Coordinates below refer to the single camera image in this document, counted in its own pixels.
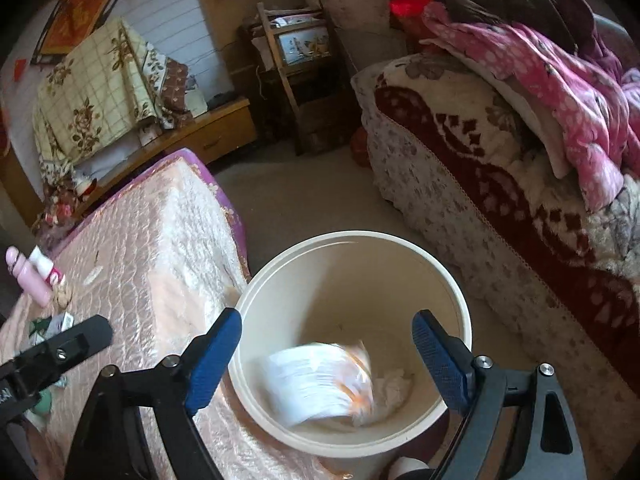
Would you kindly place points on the white tissue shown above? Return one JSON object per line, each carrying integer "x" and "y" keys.
{"x": 390, "y": 392}

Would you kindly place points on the white pill bottle pink label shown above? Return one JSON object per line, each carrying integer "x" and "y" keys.
{"x": 46, "y": 268}

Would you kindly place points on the white orange snack bag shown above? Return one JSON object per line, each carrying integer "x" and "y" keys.
{"x": 318, "y": 381}

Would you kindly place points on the dark clothes pile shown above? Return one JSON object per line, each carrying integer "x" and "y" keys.
{"x": 568, "y": 23}

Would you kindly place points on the cream trash bucket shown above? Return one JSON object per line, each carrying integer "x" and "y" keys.
{"x": 349, "y": 287}

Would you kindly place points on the artificial flower bunch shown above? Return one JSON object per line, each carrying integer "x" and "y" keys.
{"x": 58, "y": 217}

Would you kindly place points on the wooden chair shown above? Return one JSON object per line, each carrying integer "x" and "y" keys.
{"x": 300, "y": 59}

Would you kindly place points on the floral cloth covered television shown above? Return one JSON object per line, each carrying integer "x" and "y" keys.
{"x": 115, "y": 82}

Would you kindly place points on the pink thermos bottle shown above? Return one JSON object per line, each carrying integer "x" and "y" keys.
{"x": 28, "y": 277}

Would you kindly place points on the pink floral blanket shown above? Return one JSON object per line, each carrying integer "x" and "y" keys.
{"x": 598, "y": 114}

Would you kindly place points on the wooden tv cabinet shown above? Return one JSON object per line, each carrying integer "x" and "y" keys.
{"x": 211, "y": 136}

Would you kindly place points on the framed fu character picture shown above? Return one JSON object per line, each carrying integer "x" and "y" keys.
{"x": 69, "y": 24}

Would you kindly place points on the pink quilted table cover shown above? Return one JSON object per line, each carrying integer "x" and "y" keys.
{"x": 159, "y": 260}

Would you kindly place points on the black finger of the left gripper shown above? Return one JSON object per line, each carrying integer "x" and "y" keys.
{"x": 62, "y": 352}

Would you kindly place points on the green towel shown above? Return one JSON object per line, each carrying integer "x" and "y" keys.
{"x": 43, "y": 406}

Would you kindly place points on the beige cloth ball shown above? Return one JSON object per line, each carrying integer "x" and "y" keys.
{"x": 62, "y": 295}

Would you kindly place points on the blue white medicine box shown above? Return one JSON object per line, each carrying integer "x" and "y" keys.
{"x": 58, "y": 324}

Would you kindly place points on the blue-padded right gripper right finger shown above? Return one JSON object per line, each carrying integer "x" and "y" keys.
{"x": 543, "y": 442}

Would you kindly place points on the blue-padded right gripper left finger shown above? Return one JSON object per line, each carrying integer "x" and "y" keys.
{"x": 109, "y": 441}

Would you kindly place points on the floral covered sofa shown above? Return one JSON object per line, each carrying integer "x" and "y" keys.
{"x": 465, "y": 171}

